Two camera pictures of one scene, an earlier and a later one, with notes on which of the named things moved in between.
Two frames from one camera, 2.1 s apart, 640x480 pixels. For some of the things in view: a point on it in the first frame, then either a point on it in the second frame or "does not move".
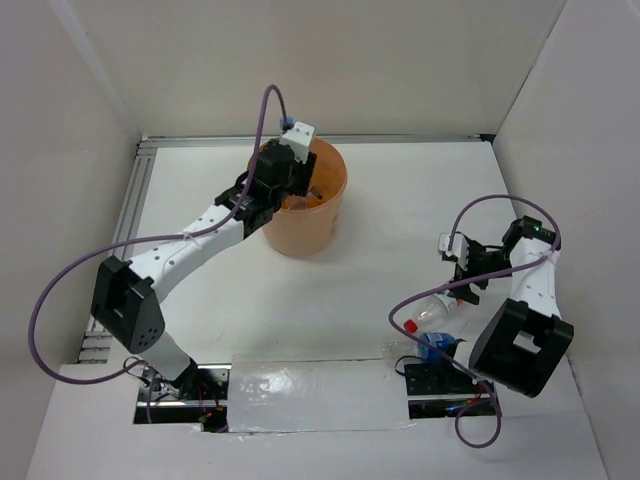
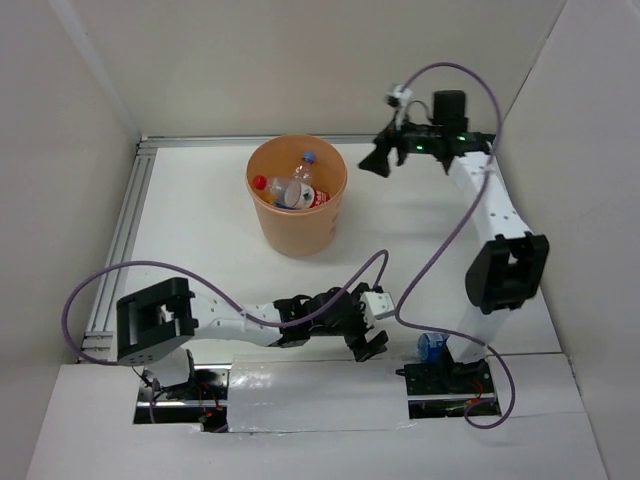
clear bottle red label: [430, 312] → [290, 192]
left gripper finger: [306, 173] → [374, 347]
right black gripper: [460, 273] → [377, 161]
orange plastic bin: [311, 232] does not move
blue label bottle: [442, 341] does not move
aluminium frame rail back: [143, 137] does not move
